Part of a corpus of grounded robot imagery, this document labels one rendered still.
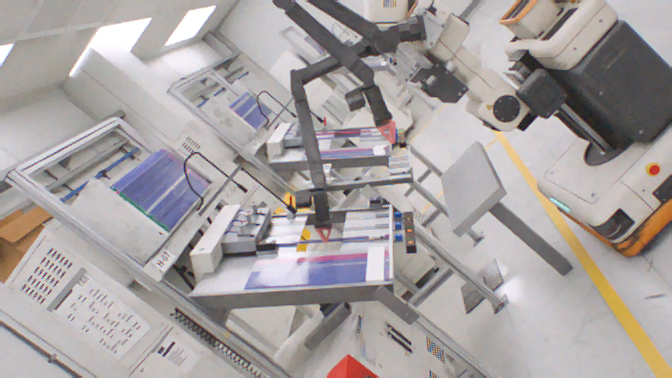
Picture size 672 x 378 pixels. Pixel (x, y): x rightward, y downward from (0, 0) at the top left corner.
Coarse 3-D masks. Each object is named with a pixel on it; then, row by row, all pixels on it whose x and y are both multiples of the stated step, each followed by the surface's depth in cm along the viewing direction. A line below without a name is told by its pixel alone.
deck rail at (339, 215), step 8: (352, 208) 257; (360, 208) 256; (368, 208) 255; (376, 208) 255; (384, 208) 255; (272, 216) 261; (280, 216) 260; (312, 216) 259; (336, 216) 258; (344, 216) 258; (312, 224) 260
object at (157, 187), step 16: (144, 160) 238; (160, 160) 241; (176, 160) 251; (128, 176) 216; (144, 176) 224; (160, 176) 232; (176, 176) 241; (192, 176) 250; (128, 192) 209; (144, 192) 216; (160, 192) 223; (176, 192) 232; (192, 192) 240; (144, 208) 209; (160, 208) 215; (176, 208) 223; (160, 224) 209
